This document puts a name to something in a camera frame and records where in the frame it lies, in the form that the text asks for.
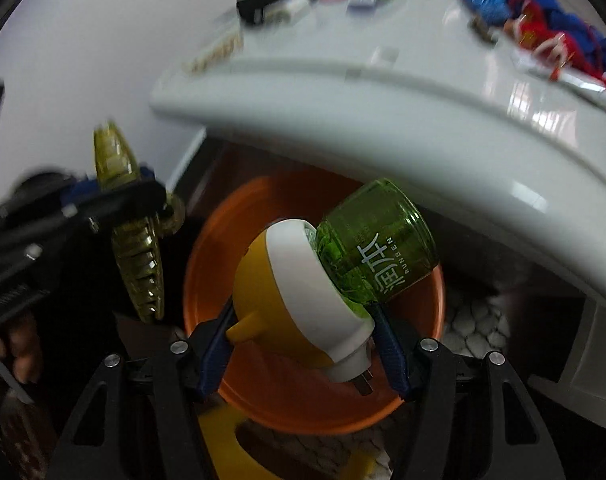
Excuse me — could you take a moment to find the blue sheer scarf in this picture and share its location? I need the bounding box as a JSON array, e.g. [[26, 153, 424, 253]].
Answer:
[[498, 0, 606, 86]]

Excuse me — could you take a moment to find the person's left hand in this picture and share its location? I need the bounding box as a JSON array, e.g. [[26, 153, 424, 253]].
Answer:
[[0, 310, 44, 386]]

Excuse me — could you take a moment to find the yellow mosquito repellent heater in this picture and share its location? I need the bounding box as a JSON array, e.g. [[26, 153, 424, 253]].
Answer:
[[226, 177, 440, 397]]

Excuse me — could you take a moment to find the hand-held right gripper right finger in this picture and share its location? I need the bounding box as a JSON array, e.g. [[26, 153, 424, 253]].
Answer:
[[368, 302, 566, 480]]

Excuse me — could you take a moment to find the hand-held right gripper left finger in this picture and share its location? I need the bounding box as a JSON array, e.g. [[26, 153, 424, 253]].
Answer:
[[48, 300, 238, 480]]

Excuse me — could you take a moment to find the black cloth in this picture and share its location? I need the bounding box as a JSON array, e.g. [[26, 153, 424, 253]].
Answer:
[[236, 0, 321, 27]]

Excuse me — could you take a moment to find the orange plastic basin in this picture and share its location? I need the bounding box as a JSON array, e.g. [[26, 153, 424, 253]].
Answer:
[[183, 172, 446, 436]]

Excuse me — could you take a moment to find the red knotted cord ornament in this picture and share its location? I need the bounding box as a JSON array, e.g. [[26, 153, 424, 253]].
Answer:
[[503, 2, 606, 106]]

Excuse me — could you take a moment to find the olive hair claw clip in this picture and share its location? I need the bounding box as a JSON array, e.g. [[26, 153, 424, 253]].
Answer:
[[93, 121, 186, 323]]

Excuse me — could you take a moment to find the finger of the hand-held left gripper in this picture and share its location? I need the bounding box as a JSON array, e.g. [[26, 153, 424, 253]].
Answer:
[[0, 162, 168, 339]]

